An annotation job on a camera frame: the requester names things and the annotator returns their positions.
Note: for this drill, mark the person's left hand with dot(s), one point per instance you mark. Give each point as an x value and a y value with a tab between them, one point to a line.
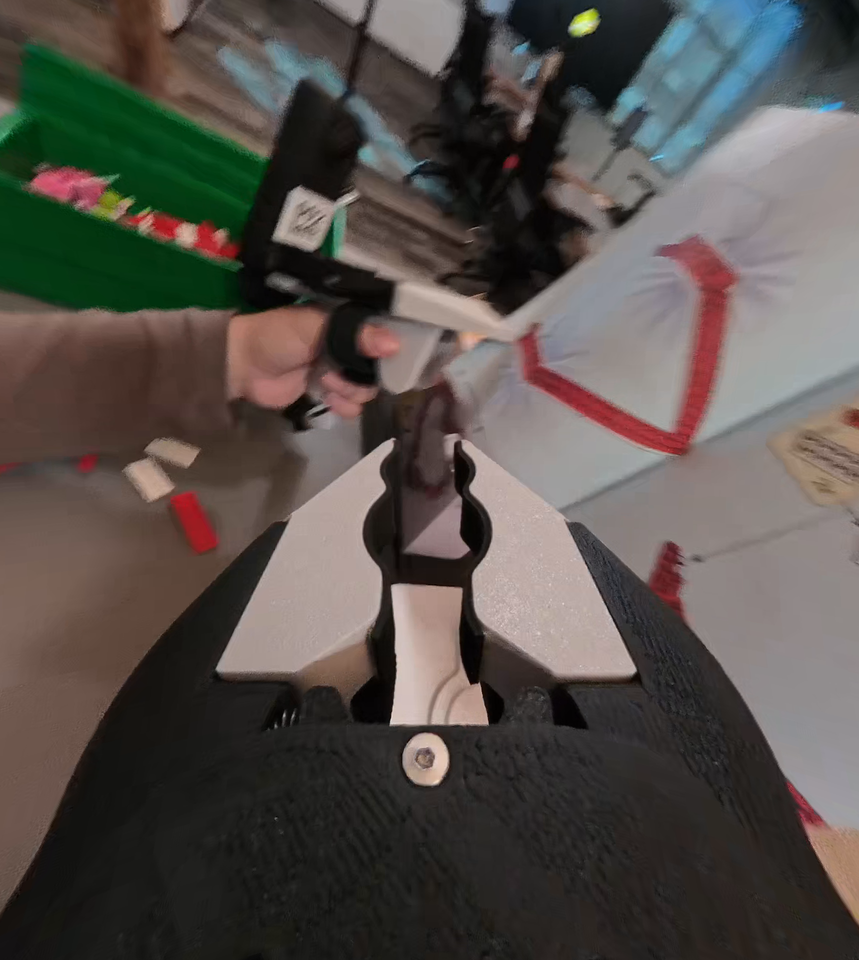
279	360

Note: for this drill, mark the pile of mixed lego pieces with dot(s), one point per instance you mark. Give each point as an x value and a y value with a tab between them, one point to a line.
152	223

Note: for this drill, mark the white lego brick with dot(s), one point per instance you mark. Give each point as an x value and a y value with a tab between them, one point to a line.
172	452
148	480

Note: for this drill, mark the yellow round object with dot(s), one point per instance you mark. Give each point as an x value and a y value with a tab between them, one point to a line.
584	22

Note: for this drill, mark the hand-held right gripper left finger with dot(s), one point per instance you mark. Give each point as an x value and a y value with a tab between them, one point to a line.
309	592

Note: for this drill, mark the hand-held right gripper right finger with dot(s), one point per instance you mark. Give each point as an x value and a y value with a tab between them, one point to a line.
549	592

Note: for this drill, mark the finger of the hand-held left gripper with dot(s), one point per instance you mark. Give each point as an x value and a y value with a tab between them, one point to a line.
452	311
408	360

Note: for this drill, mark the lego instruction booklet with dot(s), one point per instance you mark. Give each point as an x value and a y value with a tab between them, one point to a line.
624	345

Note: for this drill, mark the red lego brick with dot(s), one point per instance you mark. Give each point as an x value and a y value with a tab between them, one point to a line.
194	523

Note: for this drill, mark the person's left forearm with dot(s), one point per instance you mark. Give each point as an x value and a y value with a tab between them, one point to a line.
84	382

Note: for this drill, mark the green plastic bin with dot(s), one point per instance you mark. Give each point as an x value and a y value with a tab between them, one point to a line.
62	259

